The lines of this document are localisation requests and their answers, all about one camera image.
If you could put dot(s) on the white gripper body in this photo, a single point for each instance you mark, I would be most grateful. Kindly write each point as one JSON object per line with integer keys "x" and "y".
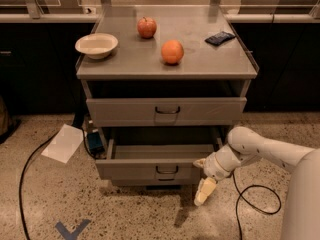
{"x": 214, "y": 166}

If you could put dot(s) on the grey drawer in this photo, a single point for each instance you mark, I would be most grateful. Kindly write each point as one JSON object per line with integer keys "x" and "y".
{"x": 153, "y": 165}
{"x": 165, "y": 111}

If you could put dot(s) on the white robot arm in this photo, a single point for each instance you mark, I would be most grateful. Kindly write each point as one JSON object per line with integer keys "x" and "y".
{"x": 301, "y": 219}

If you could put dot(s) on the grey metal drawer cabinet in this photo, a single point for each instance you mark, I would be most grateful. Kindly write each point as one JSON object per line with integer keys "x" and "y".
{"x": 135, "y": 69}

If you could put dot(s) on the grey top drawer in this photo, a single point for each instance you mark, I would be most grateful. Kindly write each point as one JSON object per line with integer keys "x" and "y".
{"x": 165, "y": 111}

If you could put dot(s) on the blue power box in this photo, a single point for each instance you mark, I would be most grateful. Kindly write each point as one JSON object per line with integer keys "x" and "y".
{"x": 94, "y": 142}

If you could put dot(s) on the orange fruit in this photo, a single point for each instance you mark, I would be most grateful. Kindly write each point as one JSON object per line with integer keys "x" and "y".
{"x": 172, "y": 52}

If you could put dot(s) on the dark blue snack packet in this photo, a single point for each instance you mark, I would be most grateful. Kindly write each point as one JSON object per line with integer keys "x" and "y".
{"x": 219, "y": 38}

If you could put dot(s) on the white paper sheet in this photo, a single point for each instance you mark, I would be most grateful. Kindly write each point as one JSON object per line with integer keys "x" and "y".
{"x": 64, "y": 144}

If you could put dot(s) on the red apple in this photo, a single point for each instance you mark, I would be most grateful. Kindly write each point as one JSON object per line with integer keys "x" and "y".
{"x": 146, "y": 27}

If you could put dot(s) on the white ceramic bowl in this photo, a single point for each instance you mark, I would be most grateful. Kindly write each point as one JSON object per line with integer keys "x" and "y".
{"x": 97, "y": 45}

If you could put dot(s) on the brown bag at left edge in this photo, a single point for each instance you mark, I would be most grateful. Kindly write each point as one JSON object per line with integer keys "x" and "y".
{"x": 8, "y": 125}

